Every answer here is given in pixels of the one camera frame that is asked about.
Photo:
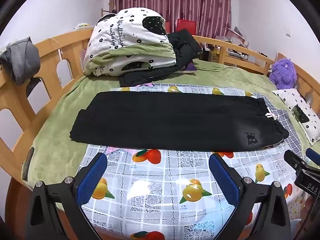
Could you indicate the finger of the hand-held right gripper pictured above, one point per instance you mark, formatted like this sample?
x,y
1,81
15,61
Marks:
x,y
313,156
295,161

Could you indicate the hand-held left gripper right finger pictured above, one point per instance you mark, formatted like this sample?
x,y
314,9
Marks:
x,y
225,177

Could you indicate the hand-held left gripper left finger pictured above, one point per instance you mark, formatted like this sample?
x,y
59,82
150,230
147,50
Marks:
x,y
91,180

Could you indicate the black pants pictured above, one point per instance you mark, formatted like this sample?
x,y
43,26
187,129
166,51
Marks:
x,y
162,120

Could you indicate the grey checked cloth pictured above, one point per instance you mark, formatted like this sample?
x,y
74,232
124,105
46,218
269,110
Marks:
x,y
285,117

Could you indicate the white floral pillow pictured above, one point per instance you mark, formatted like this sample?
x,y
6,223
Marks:
x,y
292,100

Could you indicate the fruit print plastic tablecloth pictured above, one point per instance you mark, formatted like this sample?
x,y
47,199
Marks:
x,y
155,175

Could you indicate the black flat object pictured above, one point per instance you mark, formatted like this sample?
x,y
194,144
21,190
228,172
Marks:
x,y
28,163

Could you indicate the green bed blanket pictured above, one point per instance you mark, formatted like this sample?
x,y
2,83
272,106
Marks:
x,y
62,120

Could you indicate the purple plush toy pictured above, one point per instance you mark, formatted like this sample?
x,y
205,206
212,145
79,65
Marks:
x,y
283,72

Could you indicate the purple white pouch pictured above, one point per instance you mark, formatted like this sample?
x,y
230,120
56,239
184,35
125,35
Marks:
x,y
189,67

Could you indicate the white appliance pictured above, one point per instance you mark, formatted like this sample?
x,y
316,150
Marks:
x,y
237,55

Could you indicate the cardboard box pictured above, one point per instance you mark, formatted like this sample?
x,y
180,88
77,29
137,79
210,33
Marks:
x,y
214,54

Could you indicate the black jacket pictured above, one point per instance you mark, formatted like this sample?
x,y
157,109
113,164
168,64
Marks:
x,y
185,47

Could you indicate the pile of papers and boxes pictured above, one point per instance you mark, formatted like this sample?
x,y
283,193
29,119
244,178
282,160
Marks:
x,y
235,36

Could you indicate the grey garment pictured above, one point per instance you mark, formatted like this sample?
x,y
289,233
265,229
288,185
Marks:
x,y
20,60

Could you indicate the white floral folded quilt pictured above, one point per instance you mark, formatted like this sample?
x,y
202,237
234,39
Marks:
x,y
125,35

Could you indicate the red chair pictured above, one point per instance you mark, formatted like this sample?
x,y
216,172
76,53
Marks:
x,y
186,26
167,27

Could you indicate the dark red patterned curtain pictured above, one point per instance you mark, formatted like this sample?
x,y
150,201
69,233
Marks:
x,y
175,0

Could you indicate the wooden bed frame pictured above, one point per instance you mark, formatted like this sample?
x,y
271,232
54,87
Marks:
x,y
15,100

